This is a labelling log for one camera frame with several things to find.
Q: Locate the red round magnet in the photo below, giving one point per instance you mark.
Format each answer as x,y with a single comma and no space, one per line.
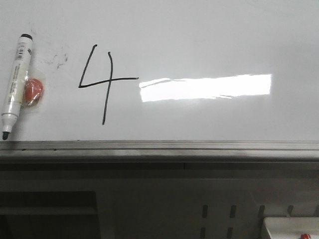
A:
33,91

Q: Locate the grey aluminium whiteboard frame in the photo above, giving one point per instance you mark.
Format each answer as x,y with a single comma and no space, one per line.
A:
197,154

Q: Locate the white whiteboard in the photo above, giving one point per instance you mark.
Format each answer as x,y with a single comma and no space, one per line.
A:
167,69

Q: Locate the small red cap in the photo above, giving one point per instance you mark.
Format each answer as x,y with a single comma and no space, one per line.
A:
305,236

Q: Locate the white plastic box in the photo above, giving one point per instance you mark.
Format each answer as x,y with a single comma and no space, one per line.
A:
289,228

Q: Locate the white black whiteboard marker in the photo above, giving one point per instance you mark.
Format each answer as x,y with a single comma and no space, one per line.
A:
18,77

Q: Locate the white slotted metal panel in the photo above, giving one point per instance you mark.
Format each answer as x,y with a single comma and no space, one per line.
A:
200,208

